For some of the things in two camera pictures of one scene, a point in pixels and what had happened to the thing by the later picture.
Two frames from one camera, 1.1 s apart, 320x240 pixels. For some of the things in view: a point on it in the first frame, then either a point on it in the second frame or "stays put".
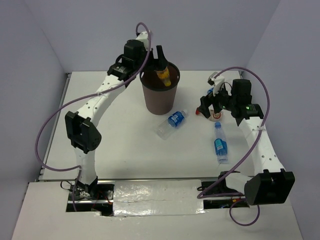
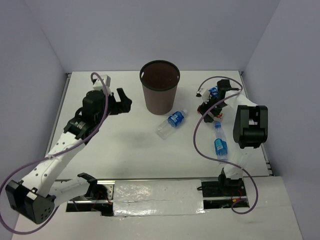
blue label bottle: [173, 121] stays put
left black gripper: [156, 64] to [123, 106]
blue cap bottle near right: [220, 145] stays put
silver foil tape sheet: [157, 197] stays put
